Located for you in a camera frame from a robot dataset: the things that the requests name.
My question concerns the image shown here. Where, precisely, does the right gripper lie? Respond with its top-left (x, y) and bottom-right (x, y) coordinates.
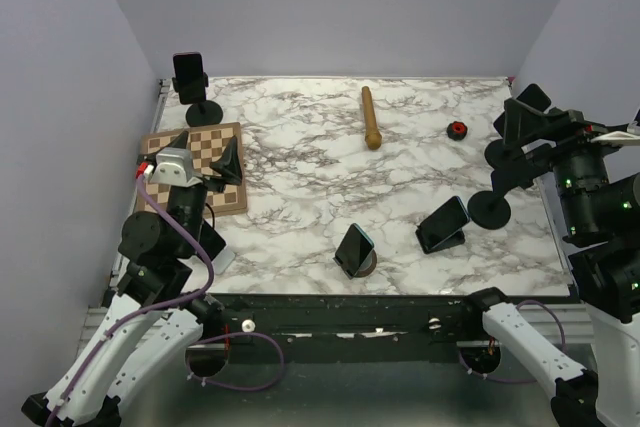
top-left (502, 94), bottom-right (635, 236)

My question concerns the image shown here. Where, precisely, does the black pole stand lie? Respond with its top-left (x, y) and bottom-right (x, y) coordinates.
top-left (172, 73), bottom-right (223, 127)
top-left (484, 139), bottom-right (524, 169)
top-left (467, 144), bottom-right (556, 231)

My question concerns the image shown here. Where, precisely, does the blue phone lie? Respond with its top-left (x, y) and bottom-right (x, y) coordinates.
top-left (417, 196), bottom-right (470, 241)

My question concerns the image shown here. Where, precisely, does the teal phone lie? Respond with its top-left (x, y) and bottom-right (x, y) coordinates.
top-left (334, 223), bottom-right (375, 273)

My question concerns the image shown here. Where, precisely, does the black phone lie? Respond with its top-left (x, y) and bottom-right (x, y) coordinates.
top-left (199, 220), bottom-right (226, 261)

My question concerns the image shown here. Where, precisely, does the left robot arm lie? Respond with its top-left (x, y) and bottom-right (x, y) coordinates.
top-left (22, 131), bottom-right (243, 426)

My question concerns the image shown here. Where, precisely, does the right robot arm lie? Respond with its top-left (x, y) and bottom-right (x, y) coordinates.
top-left (459, 98), bottom-right (639, 426)

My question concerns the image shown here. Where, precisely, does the phone on rear-right stand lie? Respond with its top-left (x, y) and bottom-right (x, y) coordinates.
top-left (493, 83), bottom-right (552, 137)

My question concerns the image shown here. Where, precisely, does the phone on rear-left stand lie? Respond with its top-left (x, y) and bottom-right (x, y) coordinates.
top-left (173, 52), bottom-right (208, 105)

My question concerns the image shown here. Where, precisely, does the silver phone stand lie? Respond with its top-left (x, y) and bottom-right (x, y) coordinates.
top-left (212, 246), bottom-right (235, 276)

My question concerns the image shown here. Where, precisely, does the black folding stand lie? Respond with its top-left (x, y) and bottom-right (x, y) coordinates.
top-left (416, 228), bottom-right (466, 254)

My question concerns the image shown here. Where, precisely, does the round wooden base stand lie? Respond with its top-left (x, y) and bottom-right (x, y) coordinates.
top-left (343, 250), bottom-right (377, 279)

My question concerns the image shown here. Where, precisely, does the wooden chessboard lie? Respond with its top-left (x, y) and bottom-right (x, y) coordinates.
top-left (140, 122), bottom-right (248, 217)

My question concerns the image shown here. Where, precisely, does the red black knob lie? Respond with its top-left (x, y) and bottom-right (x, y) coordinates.
top-left (446, 121), bottom-right (468, 141)

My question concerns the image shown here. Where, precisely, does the wooden rolling pin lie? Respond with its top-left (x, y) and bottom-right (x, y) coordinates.
top-left (361, 86), bottom-right (382, 150)

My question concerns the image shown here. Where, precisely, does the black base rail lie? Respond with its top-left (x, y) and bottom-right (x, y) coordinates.
top-left (164, 291), bottom-right (586, 366)

